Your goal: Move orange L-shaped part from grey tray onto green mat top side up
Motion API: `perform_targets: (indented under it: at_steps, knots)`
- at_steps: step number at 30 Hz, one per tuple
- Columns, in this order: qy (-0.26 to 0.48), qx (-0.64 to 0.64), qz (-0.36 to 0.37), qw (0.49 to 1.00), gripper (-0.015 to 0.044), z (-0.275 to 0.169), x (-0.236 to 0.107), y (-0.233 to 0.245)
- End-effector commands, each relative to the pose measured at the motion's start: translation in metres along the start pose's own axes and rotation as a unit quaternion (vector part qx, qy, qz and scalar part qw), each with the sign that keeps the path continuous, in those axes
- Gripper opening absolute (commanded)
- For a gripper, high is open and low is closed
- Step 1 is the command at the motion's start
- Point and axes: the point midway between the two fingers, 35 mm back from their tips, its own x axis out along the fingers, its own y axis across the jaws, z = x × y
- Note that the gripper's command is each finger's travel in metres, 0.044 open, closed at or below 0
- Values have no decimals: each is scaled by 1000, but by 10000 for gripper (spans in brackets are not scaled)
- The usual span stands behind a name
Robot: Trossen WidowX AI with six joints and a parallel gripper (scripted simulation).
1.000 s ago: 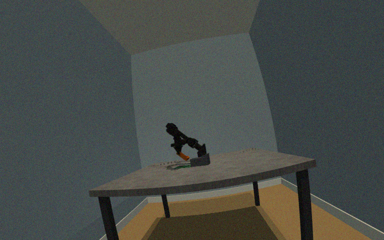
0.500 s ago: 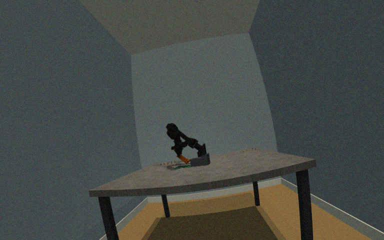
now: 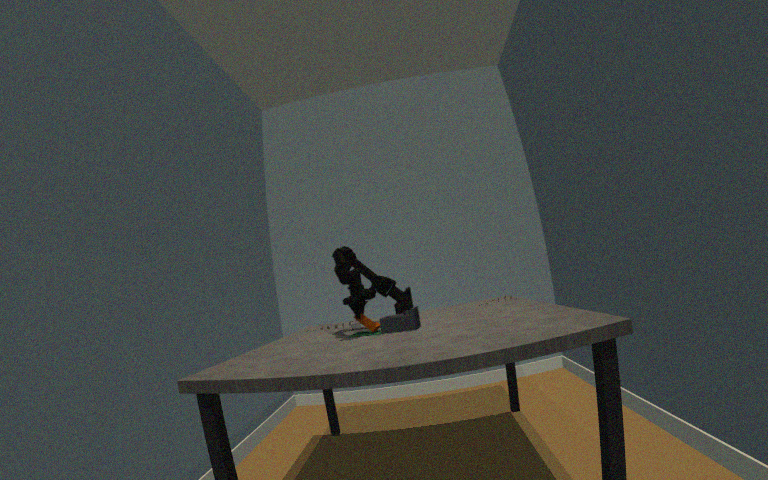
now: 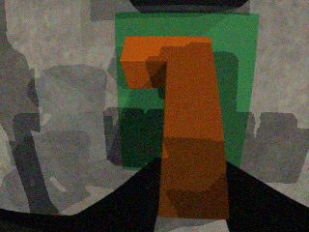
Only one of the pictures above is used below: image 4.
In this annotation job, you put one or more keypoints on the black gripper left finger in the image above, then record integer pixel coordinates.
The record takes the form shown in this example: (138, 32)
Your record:
(133, 207)

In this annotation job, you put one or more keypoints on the orange l-shaped part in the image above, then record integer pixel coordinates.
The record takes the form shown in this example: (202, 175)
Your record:
(193, 182)

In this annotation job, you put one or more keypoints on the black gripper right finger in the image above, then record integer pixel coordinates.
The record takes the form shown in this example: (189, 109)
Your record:
(256, 207)

